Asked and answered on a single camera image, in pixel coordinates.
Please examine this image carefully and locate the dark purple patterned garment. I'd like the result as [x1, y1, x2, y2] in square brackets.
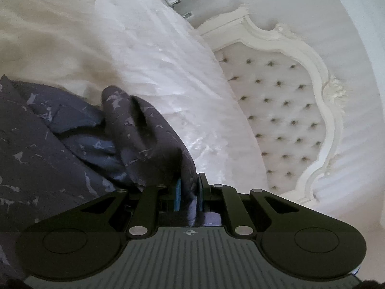
[1, 76, 220, 283]

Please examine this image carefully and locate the white tufted headboard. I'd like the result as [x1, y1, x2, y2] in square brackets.
[198, 6, 346, 206]

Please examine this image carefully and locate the white bed duvet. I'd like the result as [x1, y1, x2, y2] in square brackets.
[1, 0, 268, 193]

